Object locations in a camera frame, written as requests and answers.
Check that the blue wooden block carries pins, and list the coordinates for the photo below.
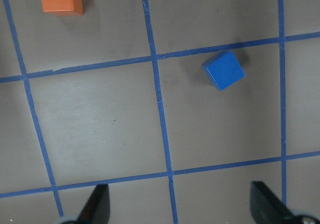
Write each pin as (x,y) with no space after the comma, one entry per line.
(223,70)

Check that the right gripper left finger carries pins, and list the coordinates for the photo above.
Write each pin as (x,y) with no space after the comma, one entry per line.
(97,208)

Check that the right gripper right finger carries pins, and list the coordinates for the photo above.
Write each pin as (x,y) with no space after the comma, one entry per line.
(266,208)

